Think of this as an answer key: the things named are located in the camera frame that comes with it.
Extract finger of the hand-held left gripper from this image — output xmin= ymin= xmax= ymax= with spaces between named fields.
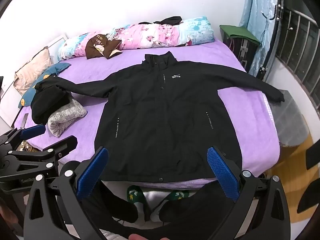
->
xmin=0 ymin=135 xmax=78 ymax=177
xmin=0 ymin=124 xmax=47 ymax=155

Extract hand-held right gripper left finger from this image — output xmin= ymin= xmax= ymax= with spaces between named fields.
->
xmin=23 ymin=146 xmax=109 ymax=240

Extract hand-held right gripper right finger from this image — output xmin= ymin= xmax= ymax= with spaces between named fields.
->
xmin=207 ymin=145 xmax=293 ymax=240

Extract black jacket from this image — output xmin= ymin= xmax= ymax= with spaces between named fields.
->
xmin=46 ymin=51 xmax=285 ymax=184

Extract black folded clothes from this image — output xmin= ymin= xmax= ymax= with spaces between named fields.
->
xmin=30 ymin=76 xmax=72 ymax=125

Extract person's right hand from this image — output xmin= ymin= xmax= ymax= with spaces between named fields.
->
xmin=127 ymin=233 xmax=150 ymax=240

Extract grey knit garment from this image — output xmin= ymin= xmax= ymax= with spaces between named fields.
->
xmin=47 ymin=99 xmax=88 ymax=138

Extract person's right leg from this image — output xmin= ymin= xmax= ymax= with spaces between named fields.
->
xmin=159 ymin=184 xmax=225 ymax=230

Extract green white slipper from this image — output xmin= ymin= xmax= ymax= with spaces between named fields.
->
xmin=150 ymin=189 xmax=190 ymax=223
xmin=126 ymin=184 xmax=152 ymax=229

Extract purple bed blanket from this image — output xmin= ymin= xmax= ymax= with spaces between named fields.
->
xmin=14 ymin=39 xmax=280 ymax=188

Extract beige pillow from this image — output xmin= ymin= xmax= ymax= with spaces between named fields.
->
xmin=14 ymin=46 xmax=54 ymax=95

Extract blue pillow with orange prints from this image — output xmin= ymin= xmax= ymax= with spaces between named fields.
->
xmin=19 ymin=62 xmax=72 ymax=109

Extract lilac checked bed sheet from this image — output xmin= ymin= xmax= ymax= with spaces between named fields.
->
xmin=264 ymin=94 xmax=275 ymax=125

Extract black chair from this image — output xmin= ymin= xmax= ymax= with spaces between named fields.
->
xmin=297 ymin=141 xmax=320 ymax=214

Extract brown printed garment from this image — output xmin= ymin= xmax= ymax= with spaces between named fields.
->
xmin=85 ymin=32 xmax=123 ymax=60

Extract black bag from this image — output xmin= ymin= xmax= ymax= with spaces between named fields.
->
xmin=259 ymin=64 xmax=271 ymax=81

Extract black suitcase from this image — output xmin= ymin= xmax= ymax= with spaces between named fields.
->
xmin=222 ymin=34 xmax=260 ymax=77

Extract green cloth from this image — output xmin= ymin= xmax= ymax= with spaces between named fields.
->
xmin=219 ymin=24 xmax=261 ymax=46

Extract floral pink blue quilt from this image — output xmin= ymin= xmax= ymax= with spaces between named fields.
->
xmin=57 ymin=16 xmax=215 ymax=62

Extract metal window grille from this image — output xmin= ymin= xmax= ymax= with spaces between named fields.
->
xmin=275 ymin=0 xmax=320 ymax=110

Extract black garment on quilt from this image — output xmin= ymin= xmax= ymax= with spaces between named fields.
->
xmin=139 ymin=16 xmax=183 ymax=27

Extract light blue curtain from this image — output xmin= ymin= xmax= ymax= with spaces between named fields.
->
xmin=239 ymin=0 xmax=279 ymax=78

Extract black wall hook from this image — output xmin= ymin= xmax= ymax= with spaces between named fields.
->
xmin=262 ymin=4 xmax=285 ymax=21

